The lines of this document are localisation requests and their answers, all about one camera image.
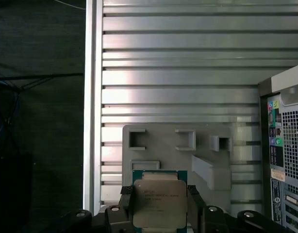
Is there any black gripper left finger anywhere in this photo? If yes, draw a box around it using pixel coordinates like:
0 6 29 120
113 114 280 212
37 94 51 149
49 185 135 233

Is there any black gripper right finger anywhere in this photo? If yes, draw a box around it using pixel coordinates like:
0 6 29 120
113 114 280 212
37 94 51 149
186 184 288 233

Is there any silver green CPU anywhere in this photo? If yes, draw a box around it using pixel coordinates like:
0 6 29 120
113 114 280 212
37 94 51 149
131 169 188 230

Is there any grey parts rack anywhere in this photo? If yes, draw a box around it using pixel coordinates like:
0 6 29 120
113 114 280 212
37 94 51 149
121 122 233 212

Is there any black PC case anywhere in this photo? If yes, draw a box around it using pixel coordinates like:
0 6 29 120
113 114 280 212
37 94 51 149
257 62 298 233

